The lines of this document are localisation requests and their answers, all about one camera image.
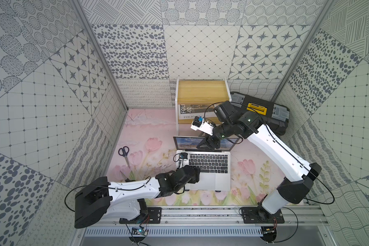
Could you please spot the white slotted cable duct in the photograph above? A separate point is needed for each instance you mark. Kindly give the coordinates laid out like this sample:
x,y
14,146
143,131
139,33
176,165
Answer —
x,y
240,231

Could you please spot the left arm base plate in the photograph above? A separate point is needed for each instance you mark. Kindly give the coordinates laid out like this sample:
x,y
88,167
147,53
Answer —
x,y
152,216

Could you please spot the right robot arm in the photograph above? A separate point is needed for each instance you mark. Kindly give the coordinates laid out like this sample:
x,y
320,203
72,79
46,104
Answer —
x,y
249,125

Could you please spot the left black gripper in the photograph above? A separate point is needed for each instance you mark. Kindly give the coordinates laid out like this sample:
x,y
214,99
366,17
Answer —
x,y
192,171

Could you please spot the white wooden shelf rack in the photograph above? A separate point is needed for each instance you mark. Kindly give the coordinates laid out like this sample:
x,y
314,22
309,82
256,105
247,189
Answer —
x,y
200,92

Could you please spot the silver laptop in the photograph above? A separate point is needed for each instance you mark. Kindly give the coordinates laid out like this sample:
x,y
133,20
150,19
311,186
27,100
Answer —
x,y
215,166

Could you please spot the pink floral table mat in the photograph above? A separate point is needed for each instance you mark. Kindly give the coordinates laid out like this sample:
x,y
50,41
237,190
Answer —
x,y
149,135

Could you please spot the black scissors upper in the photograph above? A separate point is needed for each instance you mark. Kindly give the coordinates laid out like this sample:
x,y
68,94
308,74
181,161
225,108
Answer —
x,y
124,151

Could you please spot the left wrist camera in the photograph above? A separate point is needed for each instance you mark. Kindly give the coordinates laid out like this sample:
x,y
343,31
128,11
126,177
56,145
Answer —
x,y
183,160

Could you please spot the Folio-02 white book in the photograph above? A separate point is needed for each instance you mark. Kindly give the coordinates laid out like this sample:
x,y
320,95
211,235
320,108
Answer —
x,y
188,111

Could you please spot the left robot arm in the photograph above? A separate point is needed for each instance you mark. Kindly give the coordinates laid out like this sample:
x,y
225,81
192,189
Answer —
x,y
126,200

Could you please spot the aluminium mounting rail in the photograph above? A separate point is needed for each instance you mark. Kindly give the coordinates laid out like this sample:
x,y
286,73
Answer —
x,y
209,216

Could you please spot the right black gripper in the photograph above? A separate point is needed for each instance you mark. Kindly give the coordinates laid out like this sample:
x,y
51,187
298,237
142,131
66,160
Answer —
x,y
204,142

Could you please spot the black yellow toolbox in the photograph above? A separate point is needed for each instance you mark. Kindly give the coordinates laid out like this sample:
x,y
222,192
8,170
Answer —
x,y
276,116

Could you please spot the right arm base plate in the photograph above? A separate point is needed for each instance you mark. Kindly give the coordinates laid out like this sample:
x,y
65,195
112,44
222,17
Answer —
x,y
258,215

